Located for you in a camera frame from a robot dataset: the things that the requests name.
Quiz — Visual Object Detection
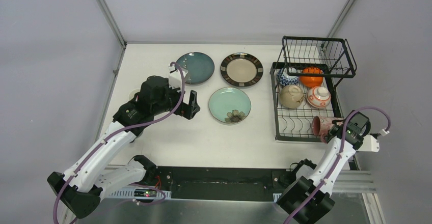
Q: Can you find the black wire dish rack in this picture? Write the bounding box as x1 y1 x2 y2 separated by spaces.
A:
269 36 357 143

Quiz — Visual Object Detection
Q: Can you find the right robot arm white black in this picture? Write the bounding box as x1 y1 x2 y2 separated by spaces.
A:
277 110 370 223

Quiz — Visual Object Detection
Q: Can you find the dark blue plate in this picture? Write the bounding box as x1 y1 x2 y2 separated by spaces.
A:
176 52 215 85

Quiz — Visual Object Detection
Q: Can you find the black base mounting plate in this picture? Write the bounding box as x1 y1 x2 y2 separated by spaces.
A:
138 166 295 202

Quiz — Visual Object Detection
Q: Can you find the pink cup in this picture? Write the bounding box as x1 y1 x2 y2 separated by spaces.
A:
128 89 140 102

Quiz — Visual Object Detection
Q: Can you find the dark red cup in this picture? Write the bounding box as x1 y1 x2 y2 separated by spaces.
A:
312 116 343 143

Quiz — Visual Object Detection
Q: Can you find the teal flower plate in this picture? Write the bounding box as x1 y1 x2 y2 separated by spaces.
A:
208 87 252 124

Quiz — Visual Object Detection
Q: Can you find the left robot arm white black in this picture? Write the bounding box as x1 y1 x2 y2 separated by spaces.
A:
47 88 200 223

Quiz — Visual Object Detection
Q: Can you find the orange bowl white inside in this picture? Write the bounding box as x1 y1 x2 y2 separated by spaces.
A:
299 67 323 88

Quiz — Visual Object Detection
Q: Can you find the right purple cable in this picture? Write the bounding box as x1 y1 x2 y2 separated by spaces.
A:
273 106 392 224

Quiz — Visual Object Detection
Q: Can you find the black striped rim plate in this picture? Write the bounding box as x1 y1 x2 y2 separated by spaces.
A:
220 52 264 88

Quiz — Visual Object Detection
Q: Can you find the purple cable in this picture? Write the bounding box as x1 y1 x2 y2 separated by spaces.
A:
273 106 392 224
52 61 186 224

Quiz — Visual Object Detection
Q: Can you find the orange floral pattern bowl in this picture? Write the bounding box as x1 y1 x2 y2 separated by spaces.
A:
306 86 331 108

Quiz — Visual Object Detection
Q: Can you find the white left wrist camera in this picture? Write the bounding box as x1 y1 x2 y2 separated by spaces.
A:
134 65 190 110

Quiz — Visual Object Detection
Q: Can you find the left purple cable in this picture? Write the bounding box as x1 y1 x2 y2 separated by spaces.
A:
52 61 186 224

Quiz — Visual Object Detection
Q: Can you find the plain white bowl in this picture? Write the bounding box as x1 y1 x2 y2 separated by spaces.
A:
279 85 304 109

